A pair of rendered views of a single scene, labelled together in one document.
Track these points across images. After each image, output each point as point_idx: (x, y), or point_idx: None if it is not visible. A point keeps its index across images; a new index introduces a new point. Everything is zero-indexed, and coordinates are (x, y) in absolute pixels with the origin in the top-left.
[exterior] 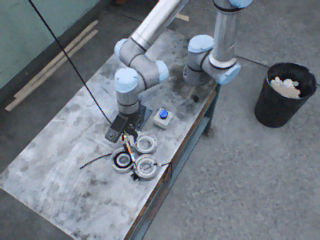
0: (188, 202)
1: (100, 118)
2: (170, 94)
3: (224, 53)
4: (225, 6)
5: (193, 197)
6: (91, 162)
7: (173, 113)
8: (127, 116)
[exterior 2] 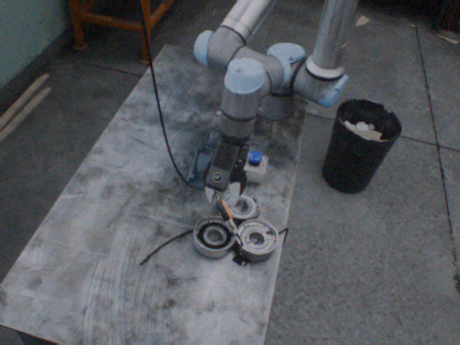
0: (272, 323)
1: (145, 181)
2: None
3: (335, 55)
4: None
5: (277, 314)
6: (156, 252)
7: (267, 157)
8: (240, 143)
